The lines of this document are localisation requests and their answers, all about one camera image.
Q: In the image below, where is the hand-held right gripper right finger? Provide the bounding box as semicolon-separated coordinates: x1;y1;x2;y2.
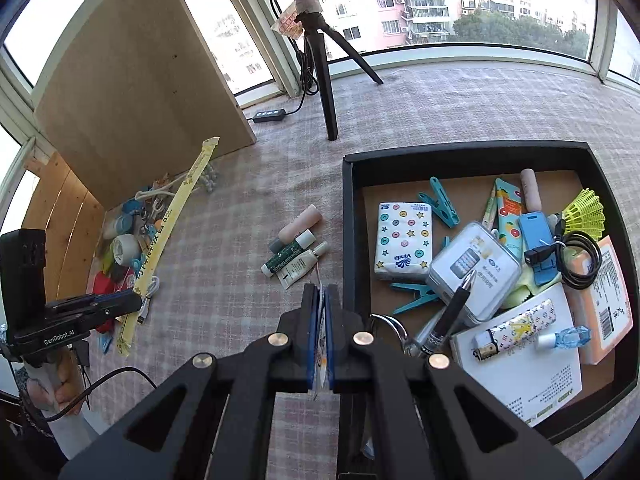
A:
325;284;583;480

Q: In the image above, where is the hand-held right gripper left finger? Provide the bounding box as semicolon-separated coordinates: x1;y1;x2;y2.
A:
57;282;321;480

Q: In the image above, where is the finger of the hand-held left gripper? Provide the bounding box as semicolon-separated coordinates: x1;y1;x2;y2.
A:
46;296;144;334
45;290;138;312

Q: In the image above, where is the small white printed sachet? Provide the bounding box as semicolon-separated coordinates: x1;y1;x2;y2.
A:
311;265;328;401

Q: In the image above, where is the long yellow paper strip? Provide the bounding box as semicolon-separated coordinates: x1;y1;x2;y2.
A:
116;136;221;358

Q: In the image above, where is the black pen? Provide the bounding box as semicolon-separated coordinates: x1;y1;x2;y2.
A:
425;270;478;356

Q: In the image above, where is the silver tin with phone print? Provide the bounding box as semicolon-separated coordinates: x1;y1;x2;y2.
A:
425;221;523;324

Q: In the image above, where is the patterned lighter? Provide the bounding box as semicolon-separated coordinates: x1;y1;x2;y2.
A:
472;299;556;362

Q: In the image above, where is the light green cloth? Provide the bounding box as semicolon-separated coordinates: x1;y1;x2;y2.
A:
500;260;566;311

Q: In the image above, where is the teal tube with fruit print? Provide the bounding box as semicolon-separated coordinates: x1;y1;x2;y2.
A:
495;178;523;261

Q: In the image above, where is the black tray box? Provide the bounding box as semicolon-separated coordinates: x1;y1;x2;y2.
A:
342;141;640;446

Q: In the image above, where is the blue phone stand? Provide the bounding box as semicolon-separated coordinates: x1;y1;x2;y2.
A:
517;211;563;286

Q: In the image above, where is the clear blue bottle white cap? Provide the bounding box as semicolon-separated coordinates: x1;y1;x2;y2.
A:
537;326;592;351

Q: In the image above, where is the black usb cable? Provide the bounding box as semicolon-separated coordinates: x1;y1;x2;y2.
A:
522;232;603;291

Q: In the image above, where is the person's left hand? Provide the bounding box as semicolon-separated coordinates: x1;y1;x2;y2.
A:
22;347;88;417

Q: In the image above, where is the red packet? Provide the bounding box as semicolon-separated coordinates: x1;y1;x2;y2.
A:
92;272;131;333

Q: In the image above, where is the white tape roll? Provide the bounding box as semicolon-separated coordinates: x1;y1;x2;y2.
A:
111;235;138;266

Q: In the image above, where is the wooden slatted panel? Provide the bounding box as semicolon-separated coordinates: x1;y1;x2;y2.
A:
20;152;106;301

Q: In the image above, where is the white cream tube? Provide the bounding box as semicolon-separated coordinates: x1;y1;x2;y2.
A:
276;241;331;290

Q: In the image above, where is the white jar with blue lid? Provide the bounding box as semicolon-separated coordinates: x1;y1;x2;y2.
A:
104;215;132;238

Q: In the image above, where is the silver metal clip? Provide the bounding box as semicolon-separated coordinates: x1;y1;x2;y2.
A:
369;312;416;356

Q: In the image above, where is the dark green tube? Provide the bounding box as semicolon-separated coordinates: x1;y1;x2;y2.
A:
260;230;317;277

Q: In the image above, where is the pink cosmetic tube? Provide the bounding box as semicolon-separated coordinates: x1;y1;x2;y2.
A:
269;204;323;255

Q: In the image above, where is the printed tissue pack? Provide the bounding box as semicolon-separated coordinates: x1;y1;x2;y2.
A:
374;201;433;281

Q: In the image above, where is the white bead cluster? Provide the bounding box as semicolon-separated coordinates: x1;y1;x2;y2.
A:
197;162;221;195

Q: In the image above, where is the white cardboard box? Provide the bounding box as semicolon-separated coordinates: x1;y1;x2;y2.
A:
449;280;585;428

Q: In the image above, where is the wooden board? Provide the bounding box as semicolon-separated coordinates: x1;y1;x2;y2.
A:
32;0;257;211

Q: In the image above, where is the pink plaid tablecloth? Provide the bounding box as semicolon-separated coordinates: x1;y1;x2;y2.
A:
65;60;640;480

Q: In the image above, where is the black tripod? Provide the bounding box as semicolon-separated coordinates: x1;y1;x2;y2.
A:
292;0;385;142

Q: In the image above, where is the orange and white box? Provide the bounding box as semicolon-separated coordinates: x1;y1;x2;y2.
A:
565;235;635;367

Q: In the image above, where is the yellow shuttlecock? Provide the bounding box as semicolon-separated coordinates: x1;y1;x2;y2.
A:
547;188;607;241

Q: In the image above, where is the pink paper tag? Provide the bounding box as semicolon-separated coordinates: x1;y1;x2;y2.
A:
270;2;306;43

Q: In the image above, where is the white usb cable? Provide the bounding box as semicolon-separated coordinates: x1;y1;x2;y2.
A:
135;275;161;325

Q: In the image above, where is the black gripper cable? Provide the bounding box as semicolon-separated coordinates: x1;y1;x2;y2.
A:
42;366;158;421

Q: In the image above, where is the white cord loop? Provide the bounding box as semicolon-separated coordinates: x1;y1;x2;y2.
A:
135;175;188;206

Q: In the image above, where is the black ring light cable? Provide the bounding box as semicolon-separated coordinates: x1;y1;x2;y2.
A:
267;0;321;113

